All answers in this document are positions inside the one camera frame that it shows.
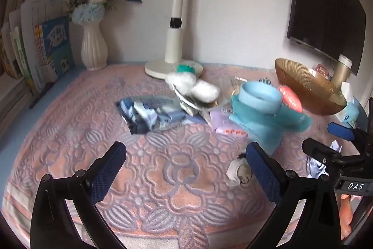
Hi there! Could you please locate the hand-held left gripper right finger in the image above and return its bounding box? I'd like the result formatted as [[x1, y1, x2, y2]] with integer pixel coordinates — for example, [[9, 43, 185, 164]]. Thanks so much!
[[245, 142, 341, 249]]

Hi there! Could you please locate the white desk lamp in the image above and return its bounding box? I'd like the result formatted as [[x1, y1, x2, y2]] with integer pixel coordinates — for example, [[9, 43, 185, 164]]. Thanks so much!
[[145, 0, 204, 80]]

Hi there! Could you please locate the stack of flat books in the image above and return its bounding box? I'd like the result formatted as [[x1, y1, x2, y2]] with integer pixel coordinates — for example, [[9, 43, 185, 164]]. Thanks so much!
[[0, 74, 32, 124]]

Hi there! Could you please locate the gold thermos bottle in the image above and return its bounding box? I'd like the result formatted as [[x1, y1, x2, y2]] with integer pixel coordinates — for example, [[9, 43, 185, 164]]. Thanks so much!
[[331, 54, 353, 89]]

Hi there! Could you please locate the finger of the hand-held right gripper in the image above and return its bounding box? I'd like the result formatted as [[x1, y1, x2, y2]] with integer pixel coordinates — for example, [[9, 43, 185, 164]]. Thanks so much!
[[301, 138, 342, 164], [327, 122, 355, 141]]

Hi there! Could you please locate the green spine book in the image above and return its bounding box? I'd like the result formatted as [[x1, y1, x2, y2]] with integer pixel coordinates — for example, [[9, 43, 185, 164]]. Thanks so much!
[[10, 26, 37, 95]]

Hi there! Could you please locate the white ribbed vase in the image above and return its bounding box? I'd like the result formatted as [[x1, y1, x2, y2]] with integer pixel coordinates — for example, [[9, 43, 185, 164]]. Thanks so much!
[[81, 22, 108, 71]]

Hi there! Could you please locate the amber glass bowl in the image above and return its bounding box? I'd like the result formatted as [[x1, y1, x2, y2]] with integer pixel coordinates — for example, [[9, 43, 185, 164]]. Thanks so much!
[[275, 58, 348, 116]]

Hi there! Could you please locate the pink patterned towel blanket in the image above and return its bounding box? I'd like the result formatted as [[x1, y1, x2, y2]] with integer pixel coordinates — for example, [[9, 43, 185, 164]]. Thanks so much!
[[0, 62, 368, 249]]

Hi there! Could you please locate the light blue round band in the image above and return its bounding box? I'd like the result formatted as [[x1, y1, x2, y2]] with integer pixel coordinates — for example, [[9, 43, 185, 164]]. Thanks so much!
[[238, 81, 284, 115]]

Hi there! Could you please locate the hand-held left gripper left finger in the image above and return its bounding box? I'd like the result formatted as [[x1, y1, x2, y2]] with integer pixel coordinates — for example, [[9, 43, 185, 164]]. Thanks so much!
[[30, 142, 127, 249]]

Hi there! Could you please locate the pink red packet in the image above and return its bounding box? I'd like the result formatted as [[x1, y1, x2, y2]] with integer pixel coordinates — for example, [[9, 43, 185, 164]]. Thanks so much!
[[277, 85, 304, 113]]

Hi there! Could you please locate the blue face mask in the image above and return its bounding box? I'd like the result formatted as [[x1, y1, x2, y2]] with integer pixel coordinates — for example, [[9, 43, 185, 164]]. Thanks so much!
[[228, 99, 312, 154]]

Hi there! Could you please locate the row of upright books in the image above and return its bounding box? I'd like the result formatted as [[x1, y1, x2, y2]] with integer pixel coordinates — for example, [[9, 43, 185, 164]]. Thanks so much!
[[0, 11, 22, 80]]

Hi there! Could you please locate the plaid hair bow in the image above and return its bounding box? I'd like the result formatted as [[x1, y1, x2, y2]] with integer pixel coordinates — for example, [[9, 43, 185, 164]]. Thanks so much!
[[178, 97, 218, 118]]

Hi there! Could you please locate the black wall television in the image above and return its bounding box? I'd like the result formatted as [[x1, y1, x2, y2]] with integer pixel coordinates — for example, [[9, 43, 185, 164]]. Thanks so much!
[[286, 0, 367, 76]]

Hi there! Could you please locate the lavender soft item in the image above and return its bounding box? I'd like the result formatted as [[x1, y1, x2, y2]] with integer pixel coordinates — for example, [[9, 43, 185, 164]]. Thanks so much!
[[306, 140, 342, 178]]

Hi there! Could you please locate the pink plastic item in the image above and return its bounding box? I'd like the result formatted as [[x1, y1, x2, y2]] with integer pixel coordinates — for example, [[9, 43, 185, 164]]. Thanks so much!
[[313, 64, 330, 79]]

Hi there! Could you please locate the grey plush toy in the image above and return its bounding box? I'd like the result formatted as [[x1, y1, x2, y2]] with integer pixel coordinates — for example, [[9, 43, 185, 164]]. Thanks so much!
[[165, 64, 220, 109]]

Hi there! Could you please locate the person's right hand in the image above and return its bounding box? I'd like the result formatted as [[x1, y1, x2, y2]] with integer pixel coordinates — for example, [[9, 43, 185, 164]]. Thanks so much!
[[339, 193, 362, 240]]

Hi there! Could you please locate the white blue tissue box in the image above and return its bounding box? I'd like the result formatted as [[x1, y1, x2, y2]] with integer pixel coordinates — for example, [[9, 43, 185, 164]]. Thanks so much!
[[335, 81, 360, 128]]

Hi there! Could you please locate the blue white soft packet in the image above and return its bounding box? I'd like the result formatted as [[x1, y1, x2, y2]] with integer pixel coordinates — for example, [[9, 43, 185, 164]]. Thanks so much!
[[116, 96, 187, 135]]

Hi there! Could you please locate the purple packet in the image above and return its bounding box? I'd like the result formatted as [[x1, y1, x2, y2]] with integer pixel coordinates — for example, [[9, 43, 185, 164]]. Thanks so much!
[[209, 107, 248, 136]]

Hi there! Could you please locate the small white soft item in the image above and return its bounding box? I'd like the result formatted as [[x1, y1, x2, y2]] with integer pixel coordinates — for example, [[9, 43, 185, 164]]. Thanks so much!
[[227, 153, 252, 187]]

